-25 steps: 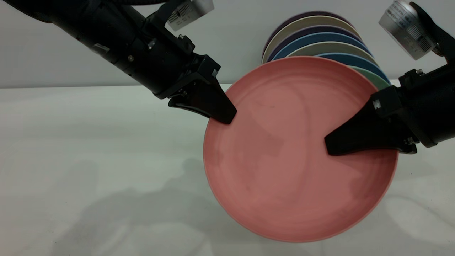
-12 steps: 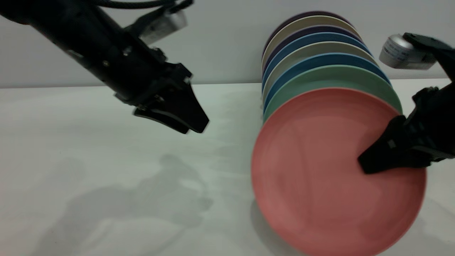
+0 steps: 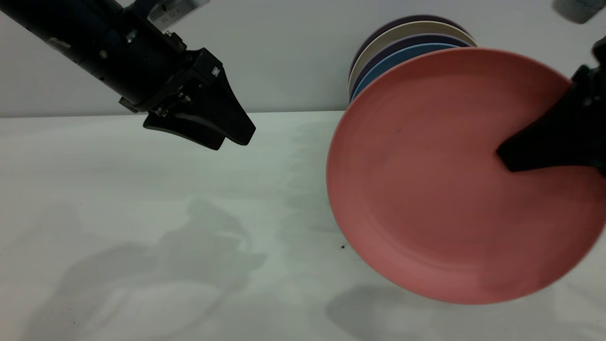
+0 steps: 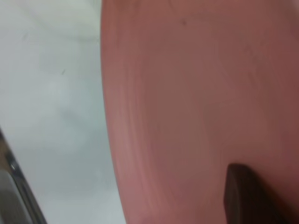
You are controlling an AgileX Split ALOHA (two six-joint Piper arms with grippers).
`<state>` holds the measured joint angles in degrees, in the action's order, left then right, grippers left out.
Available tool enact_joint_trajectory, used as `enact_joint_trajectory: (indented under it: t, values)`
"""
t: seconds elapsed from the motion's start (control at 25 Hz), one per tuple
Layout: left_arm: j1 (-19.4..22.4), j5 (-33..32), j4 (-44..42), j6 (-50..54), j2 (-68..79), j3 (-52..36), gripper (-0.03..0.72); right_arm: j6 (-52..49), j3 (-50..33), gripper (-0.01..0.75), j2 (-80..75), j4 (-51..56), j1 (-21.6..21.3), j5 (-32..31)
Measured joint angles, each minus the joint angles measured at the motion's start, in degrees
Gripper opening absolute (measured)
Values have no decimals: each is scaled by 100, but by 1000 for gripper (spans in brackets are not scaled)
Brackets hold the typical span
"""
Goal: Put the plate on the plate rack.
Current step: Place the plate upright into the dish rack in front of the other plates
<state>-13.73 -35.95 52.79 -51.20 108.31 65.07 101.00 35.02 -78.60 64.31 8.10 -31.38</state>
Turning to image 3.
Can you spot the beige plate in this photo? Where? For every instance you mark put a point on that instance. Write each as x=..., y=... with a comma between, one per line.
x=407, y=29

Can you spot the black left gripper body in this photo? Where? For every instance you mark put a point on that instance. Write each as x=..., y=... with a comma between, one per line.
x=194, y=71

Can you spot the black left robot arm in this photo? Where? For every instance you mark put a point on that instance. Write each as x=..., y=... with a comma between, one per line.
x=71, y=28

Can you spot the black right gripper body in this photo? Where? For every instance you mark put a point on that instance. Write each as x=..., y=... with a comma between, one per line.
x=594, y=76

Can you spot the dark purple plate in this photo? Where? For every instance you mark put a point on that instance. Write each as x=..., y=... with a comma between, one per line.
x=412, y=18

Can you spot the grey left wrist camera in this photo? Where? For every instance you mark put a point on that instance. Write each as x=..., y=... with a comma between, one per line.
x=165, y=12

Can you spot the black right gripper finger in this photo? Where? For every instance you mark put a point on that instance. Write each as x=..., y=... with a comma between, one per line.
x=563, y=137

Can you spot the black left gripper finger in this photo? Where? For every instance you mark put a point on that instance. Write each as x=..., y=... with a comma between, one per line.
x=222, y=113
x=189, y=130

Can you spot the blue plate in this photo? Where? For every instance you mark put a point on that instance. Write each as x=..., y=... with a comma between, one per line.
x=390, y=58

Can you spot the navy purple plate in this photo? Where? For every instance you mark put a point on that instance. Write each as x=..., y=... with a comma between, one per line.
x=402, y=43

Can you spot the pink plate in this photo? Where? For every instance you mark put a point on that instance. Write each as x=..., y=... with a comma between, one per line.
x=426, y=189

